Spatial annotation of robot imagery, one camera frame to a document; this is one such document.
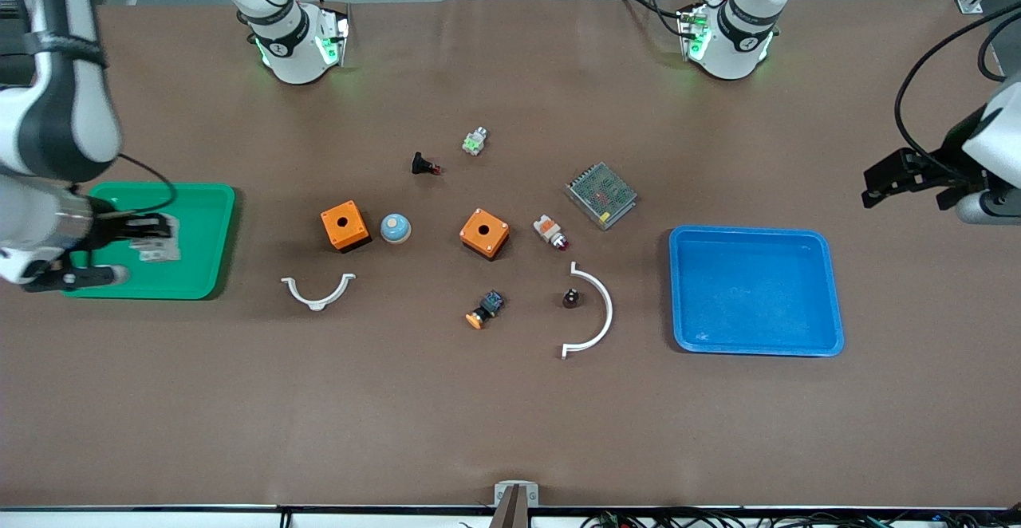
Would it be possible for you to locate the metal mesh power supply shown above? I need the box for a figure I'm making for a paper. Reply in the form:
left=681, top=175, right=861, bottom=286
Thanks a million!
left=565, top=162, right=638, bottom=231

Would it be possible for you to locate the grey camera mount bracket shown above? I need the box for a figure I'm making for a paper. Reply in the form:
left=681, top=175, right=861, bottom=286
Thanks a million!
left=488, top=480, right=540, bottom=528

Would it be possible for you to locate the green plastic tray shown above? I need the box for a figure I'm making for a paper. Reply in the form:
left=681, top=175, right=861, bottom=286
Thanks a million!
left=62, top=182, right=237, bottom=300

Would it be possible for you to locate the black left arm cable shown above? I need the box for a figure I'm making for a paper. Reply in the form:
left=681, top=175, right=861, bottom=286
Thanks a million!
left=893, top=2, right=1021, bottom=187

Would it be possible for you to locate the red button orange white body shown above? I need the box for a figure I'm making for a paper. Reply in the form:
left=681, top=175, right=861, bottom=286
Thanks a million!
left=533, top=214, right=570, bottom=251

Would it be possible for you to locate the orange cap push button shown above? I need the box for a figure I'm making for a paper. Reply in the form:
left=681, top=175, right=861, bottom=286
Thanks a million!
left=465, top=290, right=505, bottom=329

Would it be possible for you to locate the white red circuit breaker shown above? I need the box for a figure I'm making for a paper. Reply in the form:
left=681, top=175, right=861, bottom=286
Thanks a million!
left=130, top=219, right=183, bottom=264

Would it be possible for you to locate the orange button enclosure box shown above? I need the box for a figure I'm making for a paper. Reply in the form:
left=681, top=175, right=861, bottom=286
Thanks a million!
left=321, top=200, right=372, bottom=254
left=459, top=208, right=511, bottom=261

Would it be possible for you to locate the large white curved bracket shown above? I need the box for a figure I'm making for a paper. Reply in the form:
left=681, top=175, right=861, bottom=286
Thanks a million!
left=561, top=262, right=614, bottom=360

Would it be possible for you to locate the small white curved bracket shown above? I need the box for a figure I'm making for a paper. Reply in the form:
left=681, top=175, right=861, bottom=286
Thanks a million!
left=281, top=273, right=357, bottom=312

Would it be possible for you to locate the blue plastic tray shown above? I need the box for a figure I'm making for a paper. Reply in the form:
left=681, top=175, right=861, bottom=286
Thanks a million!
left=668, top=225, right=845, bottom=357

